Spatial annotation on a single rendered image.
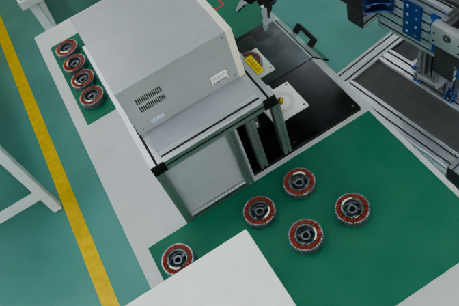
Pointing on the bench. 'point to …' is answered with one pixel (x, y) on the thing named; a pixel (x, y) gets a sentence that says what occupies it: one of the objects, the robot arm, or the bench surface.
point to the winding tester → (159, 47)
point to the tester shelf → (198, 119)
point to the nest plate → (294, 100)
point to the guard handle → (305, 34)
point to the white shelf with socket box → (222, 280)
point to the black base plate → (326, 106)
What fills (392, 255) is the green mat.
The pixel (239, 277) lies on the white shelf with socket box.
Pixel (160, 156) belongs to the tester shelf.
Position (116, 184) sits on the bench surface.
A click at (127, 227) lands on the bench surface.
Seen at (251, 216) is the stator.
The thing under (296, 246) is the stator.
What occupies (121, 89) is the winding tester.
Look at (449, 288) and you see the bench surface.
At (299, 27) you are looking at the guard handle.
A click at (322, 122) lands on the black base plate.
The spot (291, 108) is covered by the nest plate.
